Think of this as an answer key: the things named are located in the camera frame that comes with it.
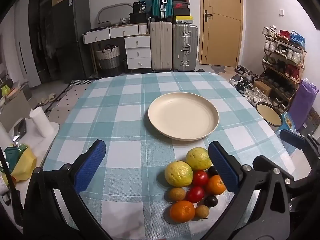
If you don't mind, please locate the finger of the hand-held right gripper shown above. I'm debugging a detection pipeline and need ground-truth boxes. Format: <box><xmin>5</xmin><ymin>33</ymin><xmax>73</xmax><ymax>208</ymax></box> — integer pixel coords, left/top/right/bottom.
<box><xmin>252</xmin><ymin>155</ymin><xmax>295</xmax><ymax>184</ymax></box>
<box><xmin>279</xmin><ymin>129</ymin><xmax>320</xmax><ymax>161</ymax></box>

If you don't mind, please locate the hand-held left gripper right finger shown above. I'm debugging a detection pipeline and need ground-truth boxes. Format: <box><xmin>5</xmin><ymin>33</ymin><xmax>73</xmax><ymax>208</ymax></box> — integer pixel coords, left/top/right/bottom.
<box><xmin>200</xmin><ymin>141</ymin><xmax>294</xmax><ymax>240</ymax></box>

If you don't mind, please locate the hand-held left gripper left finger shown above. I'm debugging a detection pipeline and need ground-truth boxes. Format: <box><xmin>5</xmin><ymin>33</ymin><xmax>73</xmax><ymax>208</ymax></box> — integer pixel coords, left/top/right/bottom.
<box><xmin>22</xmin><ymin>139</ymin><xmax>113</xmax><ymax>240</ymax></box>

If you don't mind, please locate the orange mandarin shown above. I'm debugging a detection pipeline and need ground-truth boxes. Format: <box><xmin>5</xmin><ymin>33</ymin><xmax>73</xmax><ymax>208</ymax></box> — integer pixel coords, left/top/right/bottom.
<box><xmin>169</xmin><ymin>200</ymin><xmax>196</xmax><ymax>222</ymax></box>
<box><xmin>206</xmin><ymin>175</ymin><xmax>227</xmax><ymax>196</ymax></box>

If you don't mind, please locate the yellow-green guava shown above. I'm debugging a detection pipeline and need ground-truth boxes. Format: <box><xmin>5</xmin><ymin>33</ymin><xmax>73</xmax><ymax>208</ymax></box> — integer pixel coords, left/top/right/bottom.
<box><xmin>164</xmin><ymin>160</ymin><xmax>194</xmax><ymax>187</ymax></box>
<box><xmin>185</xmin><ymin>147</ymin><xmax>213</xmax><ymax>172</ymax></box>

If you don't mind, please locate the red tomato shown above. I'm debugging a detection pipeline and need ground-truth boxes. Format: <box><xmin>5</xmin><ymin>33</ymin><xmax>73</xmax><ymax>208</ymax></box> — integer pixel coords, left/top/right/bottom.
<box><xmin>187</xmin><ymin>186</ymin><xmax>205</xmax><ymax>203</ymax></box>
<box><xmin>192</xmin><ymin>170</ymin><xmax>209</xmax><ymax>187</ymax></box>

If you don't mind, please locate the brown longan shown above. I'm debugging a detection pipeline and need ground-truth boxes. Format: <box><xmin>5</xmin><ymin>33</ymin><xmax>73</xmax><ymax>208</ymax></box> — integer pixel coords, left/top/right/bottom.
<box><xmin>167</xmin><ymin>187</ymin><xmax>186</xmax><ymax>202</ymax></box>
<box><xmin>195</xmin><ymin>205</ymin><xmax>209</xmax><ymax>219</ymax></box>

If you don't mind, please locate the cream round plate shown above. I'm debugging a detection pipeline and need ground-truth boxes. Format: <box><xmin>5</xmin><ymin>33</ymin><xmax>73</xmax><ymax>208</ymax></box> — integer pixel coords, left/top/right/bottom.
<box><xmin>147</xmin><ymin>92</ymin><xmax>220</xmax><ymax>141</ymax></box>

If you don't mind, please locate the blue snack packet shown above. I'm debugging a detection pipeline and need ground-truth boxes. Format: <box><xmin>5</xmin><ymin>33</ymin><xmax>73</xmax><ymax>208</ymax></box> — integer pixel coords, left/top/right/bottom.
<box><xmin>282</xmin><ymin>112</ymin><xmax>297</xmax><ymax>132</ymax></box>

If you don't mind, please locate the dark-rimmed cream bowl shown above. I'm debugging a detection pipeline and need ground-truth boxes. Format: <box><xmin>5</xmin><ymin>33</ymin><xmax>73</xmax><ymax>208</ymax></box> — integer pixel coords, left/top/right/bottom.
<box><xmin>255</xmin><ymin>102</ymin><xmax>283</xmax><ymax>127</ymax></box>

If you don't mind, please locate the purple bag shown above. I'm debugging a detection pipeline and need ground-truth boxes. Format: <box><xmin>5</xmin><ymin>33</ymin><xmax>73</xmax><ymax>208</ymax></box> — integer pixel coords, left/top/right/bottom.
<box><xmin>289</xmin><ymin>79</ymin><xmax>320</xmax><ymax>130</ymax></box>

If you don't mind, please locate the teal checked tablecloth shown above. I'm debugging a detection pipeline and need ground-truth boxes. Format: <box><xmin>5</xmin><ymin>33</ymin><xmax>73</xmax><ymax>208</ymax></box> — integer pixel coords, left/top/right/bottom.
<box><xmin>5</xmin><ymin>71</ymin><xmax>298</xmax><ymax>240</ymax></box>

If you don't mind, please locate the white side table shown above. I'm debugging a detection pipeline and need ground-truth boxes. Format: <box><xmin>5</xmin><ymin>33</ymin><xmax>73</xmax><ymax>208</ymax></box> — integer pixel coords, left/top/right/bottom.
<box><xmin>0</xmin><ymin>120</ymin><xmax>60</xmax><ymax>220</ymax></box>

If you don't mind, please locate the small cardboard box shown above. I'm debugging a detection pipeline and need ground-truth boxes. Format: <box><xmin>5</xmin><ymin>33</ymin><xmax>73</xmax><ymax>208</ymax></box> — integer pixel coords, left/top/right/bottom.
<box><xmin>254</xmin><ymin>81</ymin><xmax>273</xmax><ymax>97</ymax></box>

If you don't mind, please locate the white paper towel roll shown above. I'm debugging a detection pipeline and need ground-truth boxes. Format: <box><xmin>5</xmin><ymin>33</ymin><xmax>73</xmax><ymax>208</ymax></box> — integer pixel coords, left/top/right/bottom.
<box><xmin>29</xmin><ymin>106</ymin><xmax>54</xmax><ymax>138</ymax></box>

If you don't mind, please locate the yellow bag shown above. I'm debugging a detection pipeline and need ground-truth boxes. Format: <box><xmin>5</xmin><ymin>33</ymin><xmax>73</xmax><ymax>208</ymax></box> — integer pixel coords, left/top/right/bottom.
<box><xmin>11</xmin><ymin>146</ymin><xmax>37</xmax><ymax>182</ymax></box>

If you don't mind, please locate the scattered sneakers pile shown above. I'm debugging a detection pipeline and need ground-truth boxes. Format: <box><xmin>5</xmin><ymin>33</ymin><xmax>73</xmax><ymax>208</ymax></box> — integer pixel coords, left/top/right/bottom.
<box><xmin>229</xmin><ymin>65</ymin><xmax>272</xmax><ymax>103</ymax></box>

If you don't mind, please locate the black white patterned rug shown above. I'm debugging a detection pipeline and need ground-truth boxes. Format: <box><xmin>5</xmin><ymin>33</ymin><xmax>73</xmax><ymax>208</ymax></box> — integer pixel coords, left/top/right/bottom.
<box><xmin>44</xmin><ymin>79</ymin><xmax>98</xmax><ymax>120</ymax></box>

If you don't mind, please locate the black shiny device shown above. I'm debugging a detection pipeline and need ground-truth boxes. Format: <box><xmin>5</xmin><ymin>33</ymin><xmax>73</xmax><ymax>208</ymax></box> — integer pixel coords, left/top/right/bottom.
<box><xmin>12</xmin><ymin>119</ymin><xmax>27</xmax><ymax>141</ymax></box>

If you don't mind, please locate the green packet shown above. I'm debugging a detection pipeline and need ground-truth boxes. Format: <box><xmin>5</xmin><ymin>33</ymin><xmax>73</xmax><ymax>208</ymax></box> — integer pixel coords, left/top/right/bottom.
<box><xmin>4</xmin><ymin>144</ymin><xmax>27</xmax><ymax>170</ymax></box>

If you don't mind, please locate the shoe rack with shoes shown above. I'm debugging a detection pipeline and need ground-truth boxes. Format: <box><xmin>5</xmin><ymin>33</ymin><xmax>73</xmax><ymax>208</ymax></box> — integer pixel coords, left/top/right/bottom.
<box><xmin>261</xmin><ymin>25</ymin><xmax>307</xmax><ymax>113</ymax></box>

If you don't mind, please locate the wooden shoe rack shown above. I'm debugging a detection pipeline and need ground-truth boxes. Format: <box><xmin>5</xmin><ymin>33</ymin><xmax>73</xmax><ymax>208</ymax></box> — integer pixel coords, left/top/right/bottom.
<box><xmin>261</xmin><ymin>34</ymin><xmax>307</xmax><ymax>110</ymax></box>

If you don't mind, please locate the grey low cabinet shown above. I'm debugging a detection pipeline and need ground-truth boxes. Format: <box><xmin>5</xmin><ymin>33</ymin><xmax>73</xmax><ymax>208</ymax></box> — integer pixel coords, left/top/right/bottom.
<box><xmin>0</xmin><ymin>82</ymin><xmax>33</xmax><ymax>132</ymax></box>

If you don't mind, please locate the grey door mat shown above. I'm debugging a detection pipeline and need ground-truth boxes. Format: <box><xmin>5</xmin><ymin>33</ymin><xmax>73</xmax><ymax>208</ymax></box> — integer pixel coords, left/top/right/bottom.
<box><xmin>210</xmin><ymin>65</ymin><xmax>233</xmax><ymax>74</ymax></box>

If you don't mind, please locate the woven laundry basket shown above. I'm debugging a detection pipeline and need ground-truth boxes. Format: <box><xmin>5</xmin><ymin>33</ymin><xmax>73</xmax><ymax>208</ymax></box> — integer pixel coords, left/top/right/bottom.
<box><xmin>96</xmin><ymin>45</ymin><xmax>121</xmax><ymax>71</ymax></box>

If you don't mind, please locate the white drawer dresser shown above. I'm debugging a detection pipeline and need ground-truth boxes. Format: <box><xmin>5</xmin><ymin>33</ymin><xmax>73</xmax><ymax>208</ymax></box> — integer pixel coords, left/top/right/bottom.
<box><xmin>83</xmin><ymin>23</ymin><xmax>152</xmax><ymax>70</ymax></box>

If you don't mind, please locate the dark grey fridge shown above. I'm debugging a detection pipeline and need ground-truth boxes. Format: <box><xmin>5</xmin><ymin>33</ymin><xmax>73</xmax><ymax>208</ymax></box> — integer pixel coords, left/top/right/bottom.
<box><xmin>51</xmin><ymin>0</ymin><xmax>92</xmax><ymax>83</ymax></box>

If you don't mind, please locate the silver suitcase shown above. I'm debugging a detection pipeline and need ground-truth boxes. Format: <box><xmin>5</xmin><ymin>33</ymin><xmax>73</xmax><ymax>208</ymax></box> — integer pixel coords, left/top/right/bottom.
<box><xmin>172</xmin><ymin>24</ymin><xmax>199</xmax><ymax>72</ymax></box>

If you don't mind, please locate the wooden door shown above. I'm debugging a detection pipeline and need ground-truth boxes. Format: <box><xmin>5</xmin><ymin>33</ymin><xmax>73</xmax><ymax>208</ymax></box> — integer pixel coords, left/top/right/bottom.
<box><xmin>199</xmin><ymin>0</ymin><xmax>243</xmax><ymax>67</ymax></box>

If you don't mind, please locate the beige suitcase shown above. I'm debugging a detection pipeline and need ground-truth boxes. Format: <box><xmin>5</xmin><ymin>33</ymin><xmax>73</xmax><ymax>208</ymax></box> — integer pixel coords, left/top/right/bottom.
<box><xmin>149</xmin><ymin>21</ymin><xmax>173</xmax><ymax>71</ymax></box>

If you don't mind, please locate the black glass cabinet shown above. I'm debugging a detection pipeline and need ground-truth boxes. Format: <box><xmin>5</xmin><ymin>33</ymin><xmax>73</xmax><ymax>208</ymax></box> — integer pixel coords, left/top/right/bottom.
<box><xmin>27</xmin><ymin>0</ymin><xmax>54</xmax><ymax>83</ymax></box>

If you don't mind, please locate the white wardrobe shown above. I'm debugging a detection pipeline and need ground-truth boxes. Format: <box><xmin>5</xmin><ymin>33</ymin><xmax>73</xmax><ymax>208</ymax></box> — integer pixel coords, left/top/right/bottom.
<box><xmin>14</xmin><ymin>0</ymin><xmax>42</xmax><ymax>88</ymax></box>

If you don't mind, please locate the black square case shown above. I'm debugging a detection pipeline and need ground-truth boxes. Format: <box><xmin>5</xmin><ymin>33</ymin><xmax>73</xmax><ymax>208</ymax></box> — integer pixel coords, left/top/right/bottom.
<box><xmin>129</xmin><ymin>13</ymin><xmax>148</xmax><ymax>24</ymax></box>

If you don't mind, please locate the oval white-framed mirror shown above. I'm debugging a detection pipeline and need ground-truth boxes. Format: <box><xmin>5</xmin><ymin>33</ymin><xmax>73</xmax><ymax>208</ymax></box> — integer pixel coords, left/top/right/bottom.
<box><xmin>97</xmin><ymin>3</ymin><xmax>134</xmax><ymax>27</ymax></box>

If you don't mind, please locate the black printed bag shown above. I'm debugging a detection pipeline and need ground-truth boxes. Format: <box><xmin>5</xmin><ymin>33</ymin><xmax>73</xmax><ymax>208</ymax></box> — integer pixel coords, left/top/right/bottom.
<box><xmin>132</xmin><ymin>2</ymin><xmax>147</xmax><ymax>14</ymax></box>

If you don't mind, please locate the teal suitcase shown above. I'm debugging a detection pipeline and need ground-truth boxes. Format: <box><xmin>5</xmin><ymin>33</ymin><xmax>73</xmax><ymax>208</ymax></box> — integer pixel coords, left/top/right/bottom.
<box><xmin>151</xmin><ymin>0</ymin><xmax>173</xmax><ymax>21</ymax></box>

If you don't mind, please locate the black cable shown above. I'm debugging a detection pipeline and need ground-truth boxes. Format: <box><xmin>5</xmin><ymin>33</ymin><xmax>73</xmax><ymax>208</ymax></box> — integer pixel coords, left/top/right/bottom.
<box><xmin>0</xmin><ymin>145</ymin><xmax>21</xmax><ymax>227</ymax></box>

